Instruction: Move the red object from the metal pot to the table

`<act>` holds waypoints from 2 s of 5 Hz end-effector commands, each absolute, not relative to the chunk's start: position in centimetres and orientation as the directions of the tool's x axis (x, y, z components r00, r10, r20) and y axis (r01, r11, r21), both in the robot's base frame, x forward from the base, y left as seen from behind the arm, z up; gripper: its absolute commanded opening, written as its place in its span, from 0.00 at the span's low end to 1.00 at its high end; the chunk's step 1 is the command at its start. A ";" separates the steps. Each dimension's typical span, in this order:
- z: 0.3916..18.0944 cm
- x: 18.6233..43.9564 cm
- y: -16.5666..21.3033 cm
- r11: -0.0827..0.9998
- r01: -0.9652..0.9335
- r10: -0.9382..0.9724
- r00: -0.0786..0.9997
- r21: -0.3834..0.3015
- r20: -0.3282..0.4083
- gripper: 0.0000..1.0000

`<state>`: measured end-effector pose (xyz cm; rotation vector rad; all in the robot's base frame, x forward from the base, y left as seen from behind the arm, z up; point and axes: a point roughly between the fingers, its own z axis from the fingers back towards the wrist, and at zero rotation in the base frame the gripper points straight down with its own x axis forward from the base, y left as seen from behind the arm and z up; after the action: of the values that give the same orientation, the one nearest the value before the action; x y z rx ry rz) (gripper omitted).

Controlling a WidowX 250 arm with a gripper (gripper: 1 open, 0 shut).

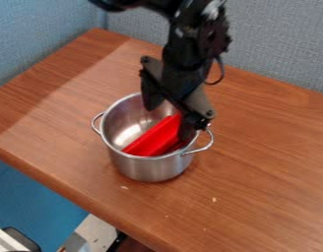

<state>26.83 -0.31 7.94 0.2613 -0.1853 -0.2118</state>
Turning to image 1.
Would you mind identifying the stainless steel pot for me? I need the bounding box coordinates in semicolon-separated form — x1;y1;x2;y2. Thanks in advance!
90;93;213;182

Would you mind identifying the black and white object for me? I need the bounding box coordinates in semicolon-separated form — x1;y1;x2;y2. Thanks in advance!
0;226;41;252

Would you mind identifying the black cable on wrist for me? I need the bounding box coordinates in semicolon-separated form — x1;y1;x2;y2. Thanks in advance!
201;55;225;87

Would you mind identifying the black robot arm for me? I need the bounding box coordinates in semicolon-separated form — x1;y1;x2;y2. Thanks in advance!
88;0;231;140

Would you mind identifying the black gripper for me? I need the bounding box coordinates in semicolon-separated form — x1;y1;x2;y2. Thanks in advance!
139;45;215;141

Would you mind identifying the white table leg frame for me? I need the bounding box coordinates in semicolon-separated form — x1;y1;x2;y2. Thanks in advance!
56;215;117;252

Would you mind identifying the red plastic block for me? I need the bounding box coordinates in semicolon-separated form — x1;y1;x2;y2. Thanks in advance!
121;114;184;157

